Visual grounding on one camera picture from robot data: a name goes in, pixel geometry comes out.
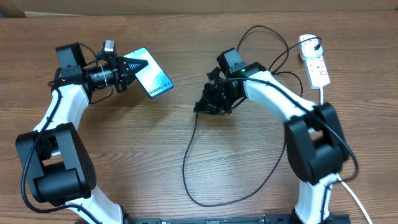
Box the white charger plug adapter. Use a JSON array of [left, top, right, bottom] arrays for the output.
[[298, 34, 323, 61]]

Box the Samsung Galaxy smartphone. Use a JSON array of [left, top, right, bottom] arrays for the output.
[[124, 47, 174, 98]]

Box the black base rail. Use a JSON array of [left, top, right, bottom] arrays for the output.
[[127, 213, 351, 224]]

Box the white power strip cord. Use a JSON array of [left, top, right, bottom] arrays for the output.
[[319, 87, 373, 224]]

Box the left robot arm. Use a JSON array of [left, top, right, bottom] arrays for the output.
[[16, 40, 149, 223]]

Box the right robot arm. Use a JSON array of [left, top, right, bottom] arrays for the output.
[[194, 48, 354, 223]]

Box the white power strip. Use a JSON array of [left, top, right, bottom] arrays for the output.
[[303, 56, 330, 90]]

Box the black USB charging cable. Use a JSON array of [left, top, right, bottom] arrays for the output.
[[182, 25, 322, 208]]

